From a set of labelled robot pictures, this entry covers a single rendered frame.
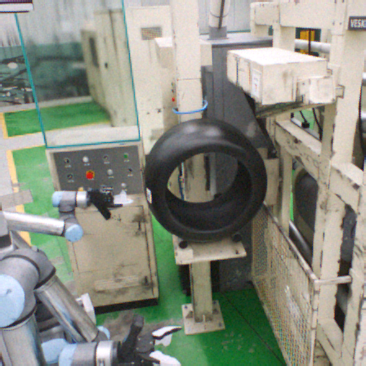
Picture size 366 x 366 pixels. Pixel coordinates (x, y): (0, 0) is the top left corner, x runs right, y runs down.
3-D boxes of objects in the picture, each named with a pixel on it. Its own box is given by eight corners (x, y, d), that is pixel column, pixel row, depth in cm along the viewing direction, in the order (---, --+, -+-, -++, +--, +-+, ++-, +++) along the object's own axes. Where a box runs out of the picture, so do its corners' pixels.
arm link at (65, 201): (55, 204, 182) (54, 188, 179) (79, 204, 184) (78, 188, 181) (51, 212, 175) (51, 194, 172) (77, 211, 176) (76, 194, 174)
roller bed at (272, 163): (244, 193, 237) (244, 149, 226) (267, 190, 239) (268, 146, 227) (253, 207, 219) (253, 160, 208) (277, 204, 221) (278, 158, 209)
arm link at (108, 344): (101, 335, 114) (94, 355, 106) (116, 334, 114) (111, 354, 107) (104, 356, 116) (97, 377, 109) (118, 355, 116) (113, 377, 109)
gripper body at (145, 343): (158, 355, 117) (118, 359, 117) (155, 332, 115) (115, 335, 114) (155, 375, 110) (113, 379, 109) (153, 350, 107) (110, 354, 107)
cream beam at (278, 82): (226, 80, 194) (225, 51, 188) (273, 77, 197) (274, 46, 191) (260, 106, 138) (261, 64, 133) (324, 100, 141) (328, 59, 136)
